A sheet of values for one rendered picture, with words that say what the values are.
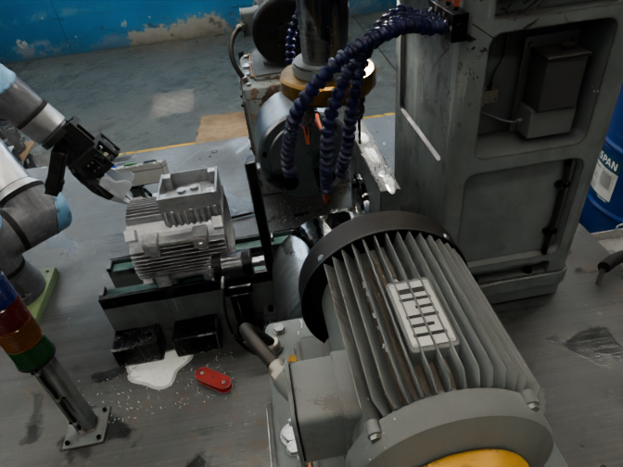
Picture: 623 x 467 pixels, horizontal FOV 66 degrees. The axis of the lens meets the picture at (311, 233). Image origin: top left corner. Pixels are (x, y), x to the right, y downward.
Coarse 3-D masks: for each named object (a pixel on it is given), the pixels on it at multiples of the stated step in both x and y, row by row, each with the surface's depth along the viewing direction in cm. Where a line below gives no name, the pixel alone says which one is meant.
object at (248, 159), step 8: (248, 160) 82; (248, 168) 82; (256, 168) 83; (248, 176) 83; (256, 176) 84; (248, 184) 84; (256, 184) 85; (256, 192) 85; (256, 200) 87; (256, 208) 88; (264, 208) 88; (256, 216) 89; (264, 216) 89; (264, 224) 90; (264, 232) 91; (272, 232) 94; (264, 240) 92; (272, 240) 93; (264, 248) 94; (272, 248) 94; (264, 256) 95; (272, 256) 95; (264, 264) 96; (272, 264) 96
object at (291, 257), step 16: (304, 224) 83; (320, 224) 81; (336, 224) 80; (288, 240) 83; (304, 240) 80; (288, 256) 80; (304, 256) 77; (288, 272) 78; (288, 288) 76; (288, 304) 74
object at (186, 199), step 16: (176, 176) 103; (192, 176) 103; (208, 176) 104; (160, 192) 98; (176, 192) 102; (192, 192) 99; (208, 192) 95; (160, 208) 96; (176, 208) 97; (192, 208) 97; (208, 208) 97; (176, 224) 99
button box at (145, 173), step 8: (160, 160) 125; (112, 168) 122; (120, 168) 122; (128, 168) 121; (136, 168) 121; (144, 168) 121; (152, 168) 121; (160, 168) 121; (136, 176) 121; (144, 176) 122; (152, 176) 122; (160, 176) 122; (136, 184) 122; (144, 184) 122
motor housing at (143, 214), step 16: (128, 208) 100; (144, 208) 100; (224, 208) 113; (128, 224) 99; (144, 224) 99; (160, 224) 99; (192, 224) 99; (208, 224) 99; (224, 224) 115; (160, 240) 98; (176, 240) 97; (224, 240) 99; (144, 256) 98; (160, 256) 99; (176, 256) 99; (192, 256) 99; (208, 256) 100; (144, 272) 100; (176, 272) 102; (192, 272) 103
